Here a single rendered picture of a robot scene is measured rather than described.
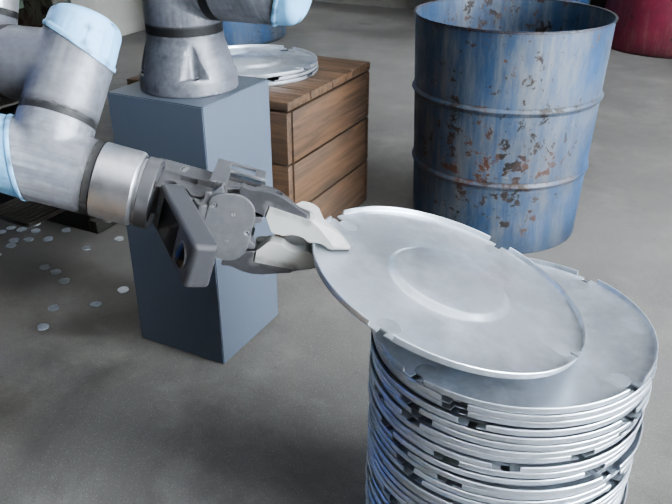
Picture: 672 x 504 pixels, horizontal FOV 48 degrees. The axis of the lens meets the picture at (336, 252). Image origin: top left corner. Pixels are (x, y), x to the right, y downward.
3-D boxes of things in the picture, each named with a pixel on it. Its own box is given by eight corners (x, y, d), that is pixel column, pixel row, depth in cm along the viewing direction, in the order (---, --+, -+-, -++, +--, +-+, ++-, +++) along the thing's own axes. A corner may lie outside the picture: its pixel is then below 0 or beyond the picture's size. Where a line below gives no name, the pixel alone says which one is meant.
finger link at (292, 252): (347, 233, 80) (263, 209, 78) (347, 259, 74) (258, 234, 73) (338, 257, 81) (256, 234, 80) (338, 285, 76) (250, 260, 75)
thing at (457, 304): (396, 191, 93) (398, 186, 93) (612, 309, 82) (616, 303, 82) (252, 254, 70) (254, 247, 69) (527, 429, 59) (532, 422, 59)
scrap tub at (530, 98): (597, 203, 188) (632, 4, 166) (560, 275, 155) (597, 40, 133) (440, 174, 205) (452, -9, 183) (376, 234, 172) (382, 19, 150)
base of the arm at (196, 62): (256, 79, 120) (253, 16, 116) (200, 103, 108) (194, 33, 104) (181, 69, 126) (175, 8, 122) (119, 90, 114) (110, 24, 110)
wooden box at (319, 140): (367, 199, 189) (370, 61, 173) (292, 262, 159) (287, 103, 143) (236, 172, 206) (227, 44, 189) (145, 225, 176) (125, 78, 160)
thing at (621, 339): (489, 238, 96) (489, 232, 96) (710, 333, 77) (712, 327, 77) (315, 316, 80) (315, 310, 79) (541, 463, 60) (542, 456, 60)
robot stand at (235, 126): (278, 314, 142) (269, 78, 121) (224, 365, 127) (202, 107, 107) (201, 292, 149) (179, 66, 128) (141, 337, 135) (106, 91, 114)
